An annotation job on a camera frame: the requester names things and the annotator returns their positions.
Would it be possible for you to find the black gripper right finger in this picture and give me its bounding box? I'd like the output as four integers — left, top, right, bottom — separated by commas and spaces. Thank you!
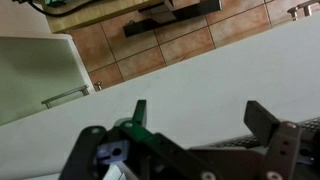
243, 100, 303, 180

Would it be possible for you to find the black cable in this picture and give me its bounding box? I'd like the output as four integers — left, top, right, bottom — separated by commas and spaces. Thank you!
19, 0, 101, 18

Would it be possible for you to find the wooden table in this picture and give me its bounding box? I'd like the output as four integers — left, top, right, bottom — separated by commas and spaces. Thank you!
44, 0, 201, 34

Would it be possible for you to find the metal bar handle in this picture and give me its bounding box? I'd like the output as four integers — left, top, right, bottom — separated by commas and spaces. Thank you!
41, 84, 91, 110
287, 0, 320, 22

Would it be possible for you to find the small metal knob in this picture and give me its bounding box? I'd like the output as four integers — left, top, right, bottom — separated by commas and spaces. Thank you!
93, 81, 104, 92

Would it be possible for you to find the black baking tray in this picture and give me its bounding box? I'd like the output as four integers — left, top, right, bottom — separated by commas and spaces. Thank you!
199, 117, 320, 150

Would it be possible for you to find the white cabinet door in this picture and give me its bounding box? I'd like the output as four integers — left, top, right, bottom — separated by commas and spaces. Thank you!
0, 35, 95, 127

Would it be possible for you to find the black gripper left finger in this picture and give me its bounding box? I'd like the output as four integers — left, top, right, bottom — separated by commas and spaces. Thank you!
59, 99, 214, 180

